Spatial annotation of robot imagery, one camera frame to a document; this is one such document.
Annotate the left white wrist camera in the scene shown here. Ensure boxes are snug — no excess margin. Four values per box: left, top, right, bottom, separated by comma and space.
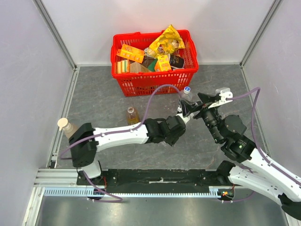
177, 113, 194, 124

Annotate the striped sponge pack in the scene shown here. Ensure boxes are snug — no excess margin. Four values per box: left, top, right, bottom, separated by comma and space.
117, 59, 130, 74

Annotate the orange box left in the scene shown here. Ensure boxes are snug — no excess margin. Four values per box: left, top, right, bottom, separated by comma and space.
117, 44, 144, 63

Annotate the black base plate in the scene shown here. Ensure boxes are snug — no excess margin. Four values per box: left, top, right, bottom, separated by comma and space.
91, 169, 234, 193

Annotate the wooden block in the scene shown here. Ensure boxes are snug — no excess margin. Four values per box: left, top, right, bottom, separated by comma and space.
129, 62, 151, 73

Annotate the yellow tea bottle red label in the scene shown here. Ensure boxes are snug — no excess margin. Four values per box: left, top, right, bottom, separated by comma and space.
126, 106, 140, 125

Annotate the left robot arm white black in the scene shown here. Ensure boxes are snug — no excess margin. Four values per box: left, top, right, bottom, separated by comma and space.
69, 113, 191, 185

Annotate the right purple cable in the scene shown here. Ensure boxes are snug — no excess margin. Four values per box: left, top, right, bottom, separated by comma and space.
221, 87, 301, 203

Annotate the yellow snack bag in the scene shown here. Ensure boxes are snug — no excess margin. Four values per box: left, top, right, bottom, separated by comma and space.
149, 25, 185, 58

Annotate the red plastic shopping basket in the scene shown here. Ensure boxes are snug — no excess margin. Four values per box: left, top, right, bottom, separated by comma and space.
111, 30, 198, 97

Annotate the clear wrapped snack pack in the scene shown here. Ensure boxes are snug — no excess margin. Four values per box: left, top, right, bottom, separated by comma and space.
144, 47, 157, 58

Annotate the orange box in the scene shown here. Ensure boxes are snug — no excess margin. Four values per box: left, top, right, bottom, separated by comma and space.
154, 55, 172, 72
117, 44, 144, 63

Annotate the white cable duct rail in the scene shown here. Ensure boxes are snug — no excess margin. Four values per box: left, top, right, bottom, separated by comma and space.
44, 187, 221, 198

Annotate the clear bottle blue cap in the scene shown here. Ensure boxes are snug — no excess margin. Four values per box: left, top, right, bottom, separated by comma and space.
179, 86, 193, 104

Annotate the orange box right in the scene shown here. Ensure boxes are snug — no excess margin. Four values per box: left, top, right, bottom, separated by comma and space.
154, 55, 172, 72

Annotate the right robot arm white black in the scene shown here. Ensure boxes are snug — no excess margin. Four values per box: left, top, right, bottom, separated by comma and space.
179, 88, 301, 220

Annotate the green package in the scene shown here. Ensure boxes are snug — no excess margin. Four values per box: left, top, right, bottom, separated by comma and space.
148, 59, 158, 72

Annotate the beige bottle round cap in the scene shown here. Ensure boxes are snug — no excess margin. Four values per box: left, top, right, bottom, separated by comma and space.
57, 118, 79, 139

